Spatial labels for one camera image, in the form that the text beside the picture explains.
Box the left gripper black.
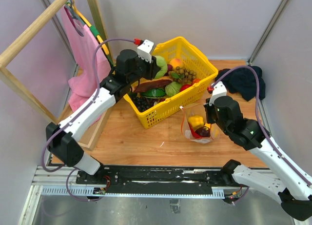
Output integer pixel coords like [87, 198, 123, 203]
[128, 53, 161, 84]

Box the green cabbage back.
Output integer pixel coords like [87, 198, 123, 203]
[154, 56, 168, 79]

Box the green cabbage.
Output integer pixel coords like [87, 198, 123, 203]
[165, 82, 182, 97]
[154, 56, 168, 79]

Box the yellow bell pepper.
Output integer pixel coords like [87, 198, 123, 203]
[205, 123, 219, 139]
[188, 115, 205, 130]

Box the clear zip top bag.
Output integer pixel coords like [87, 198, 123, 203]
[179, 103, 220, 144]

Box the red chili pepper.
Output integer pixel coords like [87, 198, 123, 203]
[190, 129, 202, 139]

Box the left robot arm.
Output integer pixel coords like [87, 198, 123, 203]
[46, 46, 160, 184]

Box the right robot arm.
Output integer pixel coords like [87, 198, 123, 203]
[204, 96, 312, 221]

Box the watermelon slice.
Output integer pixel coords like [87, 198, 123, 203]
[140, 88, 166, 99]

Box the purple sweet potato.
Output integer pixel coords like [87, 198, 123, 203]
[167, 64, 173, 73]

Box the peach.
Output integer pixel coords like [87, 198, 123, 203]
[169, 58, 183, 69]

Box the black grape bunch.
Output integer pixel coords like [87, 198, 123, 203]
[132, 97, 158, 113]

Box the dark navy cloth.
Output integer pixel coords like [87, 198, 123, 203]
[222, 66, 266, 101]

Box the green cabbage front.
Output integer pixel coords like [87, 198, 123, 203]
[165, 82, 182, 97]

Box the orange fruit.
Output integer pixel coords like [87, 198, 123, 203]
[192, 78, 200, 84]

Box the red tomato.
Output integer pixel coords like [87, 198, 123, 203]
[180, 84, 192, 92]

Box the yellow plastic basket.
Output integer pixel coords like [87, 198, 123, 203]
[124, 36, 218, 129]

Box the pink shirt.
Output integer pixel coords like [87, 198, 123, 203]
[60, 6, 99, 112]

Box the yellow clothes hanger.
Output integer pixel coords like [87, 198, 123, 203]
[78, 0, 107, 42]

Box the grey clothes hanger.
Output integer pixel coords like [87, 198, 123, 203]
[64, 0, 86, 37]

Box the wooden clothes rack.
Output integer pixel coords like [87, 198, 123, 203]
[0, 0, 115, 151]

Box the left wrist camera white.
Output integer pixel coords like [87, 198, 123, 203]
[137, 40, 155, 63]

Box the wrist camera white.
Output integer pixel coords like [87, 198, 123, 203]
[137, 40, 155, 63]
[207, 81, 227, 106]

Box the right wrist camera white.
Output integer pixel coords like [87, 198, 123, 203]
[207, 81, 227, 106]

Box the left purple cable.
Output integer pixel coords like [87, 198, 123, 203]
[40, 38, 143, 172]

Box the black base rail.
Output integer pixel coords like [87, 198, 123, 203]
[76, 165, 240, 195]

